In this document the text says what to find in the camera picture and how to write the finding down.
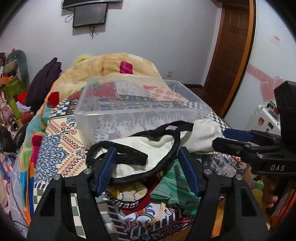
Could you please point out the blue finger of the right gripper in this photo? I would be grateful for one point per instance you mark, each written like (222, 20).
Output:
(239, 135)
(231, 147)

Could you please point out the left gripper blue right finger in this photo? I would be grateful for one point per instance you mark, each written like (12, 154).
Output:
(188, 170)

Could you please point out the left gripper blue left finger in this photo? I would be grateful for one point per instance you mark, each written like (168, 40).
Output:
(105, 173)

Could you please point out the white drawstring cloth bag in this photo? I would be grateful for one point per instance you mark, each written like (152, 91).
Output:
(198, 140)

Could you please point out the right hand holding gripper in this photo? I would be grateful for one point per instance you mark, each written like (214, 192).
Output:
(268, 196)

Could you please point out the green knitted cloth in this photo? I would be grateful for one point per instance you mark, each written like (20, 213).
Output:
(173, 189)

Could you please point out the red pouch with trim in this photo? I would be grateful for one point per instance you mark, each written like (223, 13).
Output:
(131, 197)

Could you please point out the patchwork patterned bed sheet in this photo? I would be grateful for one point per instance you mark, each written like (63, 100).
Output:
(71, 209)

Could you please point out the clear plastic storage box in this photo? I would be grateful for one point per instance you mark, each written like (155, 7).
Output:
(120, 106)

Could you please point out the brown wooden door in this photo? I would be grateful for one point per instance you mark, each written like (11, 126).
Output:
(231, 54)

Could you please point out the beige fleece blanket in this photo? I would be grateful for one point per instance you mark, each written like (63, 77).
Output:
(70, 159)

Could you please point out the dark purple jacket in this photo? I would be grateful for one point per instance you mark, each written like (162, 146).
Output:
(42, 83)

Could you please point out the pink bunny toy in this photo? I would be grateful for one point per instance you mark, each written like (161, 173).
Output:
(6, 113)

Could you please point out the green cardboard box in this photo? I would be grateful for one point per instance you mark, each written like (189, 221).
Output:
(13, 88)

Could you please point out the grey plush toy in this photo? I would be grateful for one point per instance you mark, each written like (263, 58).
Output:
(16, 63)

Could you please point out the small wall monitor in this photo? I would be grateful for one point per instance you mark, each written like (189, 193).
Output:
(90, 14)

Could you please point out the large wall television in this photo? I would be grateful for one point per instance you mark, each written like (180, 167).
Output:
(72, 3)

